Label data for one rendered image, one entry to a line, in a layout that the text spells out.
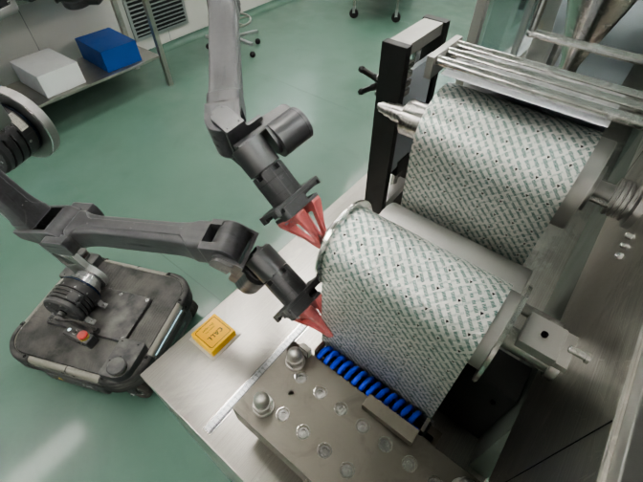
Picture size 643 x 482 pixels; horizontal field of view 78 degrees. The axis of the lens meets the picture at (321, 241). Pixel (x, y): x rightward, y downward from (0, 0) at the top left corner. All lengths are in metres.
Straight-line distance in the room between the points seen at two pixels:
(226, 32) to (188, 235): 0.38
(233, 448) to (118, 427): 1.16
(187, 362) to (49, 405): 1.26
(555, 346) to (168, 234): 0.61
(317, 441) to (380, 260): 0.33
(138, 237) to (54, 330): 1.27
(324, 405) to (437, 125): 0.50
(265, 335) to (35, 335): 1.29
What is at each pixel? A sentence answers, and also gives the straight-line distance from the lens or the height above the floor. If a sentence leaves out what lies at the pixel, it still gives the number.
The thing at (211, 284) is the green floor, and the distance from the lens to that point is 2.18.
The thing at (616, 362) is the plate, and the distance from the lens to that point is 0.41.
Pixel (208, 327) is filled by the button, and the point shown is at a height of 0.92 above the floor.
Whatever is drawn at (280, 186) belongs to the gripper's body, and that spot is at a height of 1.32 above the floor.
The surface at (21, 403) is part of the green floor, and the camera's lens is 2.23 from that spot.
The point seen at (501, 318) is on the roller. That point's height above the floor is 1.30.
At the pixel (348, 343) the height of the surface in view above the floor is 1.08.
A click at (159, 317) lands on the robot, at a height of 0.24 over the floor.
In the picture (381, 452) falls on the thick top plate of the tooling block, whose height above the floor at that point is 1.03.
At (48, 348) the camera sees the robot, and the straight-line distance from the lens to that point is 1.98.
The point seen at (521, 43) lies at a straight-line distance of 1.44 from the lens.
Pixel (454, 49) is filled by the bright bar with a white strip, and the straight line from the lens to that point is 0.72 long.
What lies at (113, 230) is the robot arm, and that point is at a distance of 0.84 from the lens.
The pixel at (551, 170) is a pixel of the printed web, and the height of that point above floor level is 1.38.
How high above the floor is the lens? 1.72
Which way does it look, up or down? 49 degrees down
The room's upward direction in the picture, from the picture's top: straight up
